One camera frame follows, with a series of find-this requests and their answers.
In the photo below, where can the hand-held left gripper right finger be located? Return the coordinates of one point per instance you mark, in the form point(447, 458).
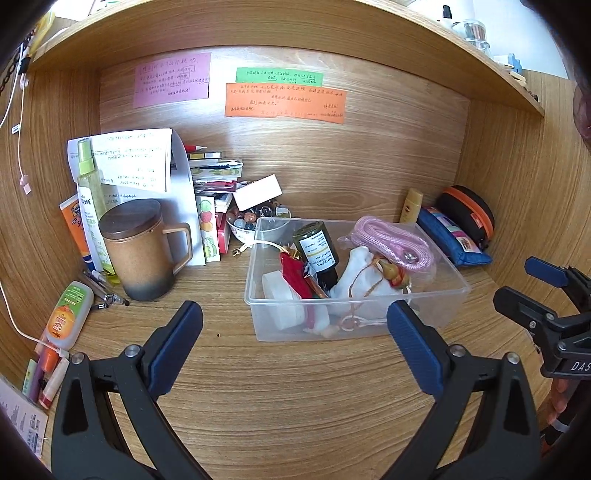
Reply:
point(413, 346)

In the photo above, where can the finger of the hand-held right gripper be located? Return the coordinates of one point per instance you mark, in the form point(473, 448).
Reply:
point(521, 307)
point(547, 271)

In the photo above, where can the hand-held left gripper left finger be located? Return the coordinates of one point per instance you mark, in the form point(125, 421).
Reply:
point(178, 341)

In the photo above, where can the white cloth pouch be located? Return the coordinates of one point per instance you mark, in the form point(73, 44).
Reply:
point(358, 277)

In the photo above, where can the clear plastic box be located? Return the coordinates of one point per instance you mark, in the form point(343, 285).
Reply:
point(277, 332)

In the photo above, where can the frosted white round jar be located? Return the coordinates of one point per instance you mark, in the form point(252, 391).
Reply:
point(281, 295)

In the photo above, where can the red velvet pouch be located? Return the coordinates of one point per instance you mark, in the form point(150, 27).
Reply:
point(295, 277)

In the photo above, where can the dark green spray bottle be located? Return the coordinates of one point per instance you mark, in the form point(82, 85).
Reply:
point(318, 249)

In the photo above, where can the person's right hand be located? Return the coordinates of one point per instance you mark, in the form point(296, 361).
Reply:
point(561, 399)

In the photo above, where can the metal pens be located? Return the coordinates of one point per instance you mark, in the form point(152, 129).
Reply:
point(108, 290)

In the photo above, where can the brown ceramic mug with lid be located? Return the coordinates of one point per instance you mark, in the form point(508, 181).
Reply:
point(138, 258)

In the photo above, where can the blue striped pencil pouch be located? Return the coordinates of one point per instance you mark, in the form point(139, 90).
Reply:
point(455, 240)

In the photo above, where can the black case with orange zip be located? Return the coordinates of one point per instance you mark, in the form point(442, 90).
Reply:
point(471, 212)

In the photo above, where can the white bottle with orange label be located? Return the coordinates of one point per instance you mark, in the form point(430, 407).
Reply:
point(69, 316)

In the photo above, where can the fruit-print book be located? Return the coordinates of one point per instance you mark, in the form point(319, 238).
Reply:
point(207, 230)

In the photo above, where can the lip balm sticks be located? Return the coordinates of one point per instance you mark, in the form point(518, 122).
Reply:
point(48, 378)

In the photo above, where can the bowl of glass beads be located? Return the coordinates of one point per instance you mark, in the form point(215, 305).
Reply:
point(251, 226)

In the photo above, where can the yellow tube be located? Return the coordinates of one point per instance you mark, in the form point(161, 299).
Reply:
point(412, 207)

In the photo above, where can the white paper file holder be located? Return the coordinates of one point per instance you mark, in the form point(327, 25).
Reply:
point(180, 203)

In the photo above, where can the orange sunscreen tube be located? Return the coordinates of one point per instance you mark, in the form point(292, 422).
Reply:
point(74, 226)

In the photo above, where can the small white box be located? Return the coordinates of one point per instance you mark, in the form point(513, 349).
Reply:
point(258, 191)

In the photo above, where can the yellow-green spray bottle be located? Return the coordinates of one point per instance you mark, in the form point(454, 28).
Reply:
point(90, 194)

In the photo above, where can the white paper tag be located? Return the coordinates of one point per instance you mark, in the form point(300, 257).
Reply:
point(21, 415)

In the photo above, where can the red and white pen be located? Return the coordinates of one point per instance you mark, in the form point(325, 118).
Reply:
point(194, 147)

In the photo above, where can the clear glass jar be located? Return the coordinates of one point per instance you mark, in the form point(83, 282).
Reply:
point(475, 33)

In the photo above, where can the orange sticky note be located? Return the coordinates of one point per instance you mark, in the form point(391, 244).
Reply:
point(286, 104)

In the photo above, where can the pink sticky note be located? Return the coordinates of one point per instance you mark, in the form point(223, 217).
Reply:
point(171, 78)

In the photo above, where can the green sticky note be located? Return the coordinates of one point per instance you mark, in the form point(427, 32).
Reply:
point(279, 77)

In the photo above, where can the wooden shelf board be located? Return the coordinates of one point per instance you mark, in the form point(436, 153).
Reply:
point(277, 27)

